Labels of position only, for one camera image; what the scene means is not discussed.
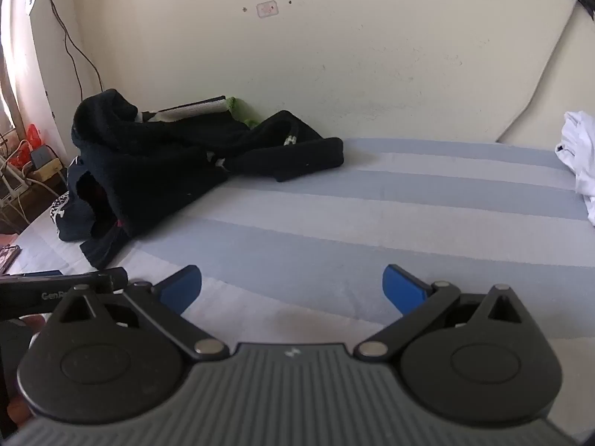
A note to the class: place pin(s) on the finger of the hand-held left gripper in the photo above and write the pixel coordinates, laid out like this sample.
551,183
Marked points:
100,279

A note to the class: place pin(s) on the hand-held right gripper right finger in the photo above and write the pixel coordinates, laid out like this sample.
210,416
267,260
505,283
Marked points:
403,288

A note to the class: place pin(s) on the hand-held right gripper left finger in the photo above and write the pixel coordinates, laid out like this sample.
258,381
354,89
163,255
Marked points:
179,288

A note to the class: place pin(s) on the person's left hand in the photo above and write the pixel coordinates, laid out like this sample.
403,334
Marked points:
33,323

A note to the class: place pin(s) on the navy printed garment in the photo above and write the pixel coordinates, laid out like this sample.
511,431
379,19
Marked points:
76,216

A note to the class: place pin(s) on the blue striped bedsheet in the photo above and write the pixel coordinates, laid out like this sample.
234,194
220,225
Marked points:
334,213

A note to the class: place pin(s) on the white power strip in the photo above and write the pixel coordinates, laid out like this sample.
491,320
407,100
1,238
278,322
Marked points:
11,181

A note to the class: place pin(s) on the beige box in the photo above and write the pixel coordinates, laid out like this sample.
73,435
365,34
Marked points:
46,171

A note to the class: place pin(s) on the grey power adapter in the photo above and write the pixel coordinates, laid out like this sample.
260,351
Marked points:
41,155

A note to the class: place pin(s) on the red plastic bag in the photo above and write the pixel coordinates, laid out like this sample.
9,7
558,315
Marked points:
31,137

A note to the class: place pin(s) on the green cloth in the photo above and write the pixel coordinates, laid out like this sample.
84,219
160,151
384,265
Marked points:
241,110

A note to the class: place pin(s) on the white garment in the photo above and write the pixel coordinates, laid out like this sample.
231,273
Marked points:
580,158

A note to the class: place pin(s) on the window curtain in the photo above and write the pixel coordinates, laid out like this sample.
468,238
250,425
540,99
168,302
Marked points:
10,55

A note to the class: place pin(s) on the white foam board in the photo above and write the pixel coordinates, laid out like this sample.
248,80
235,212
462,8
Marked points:
553,83

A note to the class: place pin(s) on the pink wall sticker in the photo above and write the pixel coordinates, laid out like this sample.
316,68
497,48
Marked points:
267,9

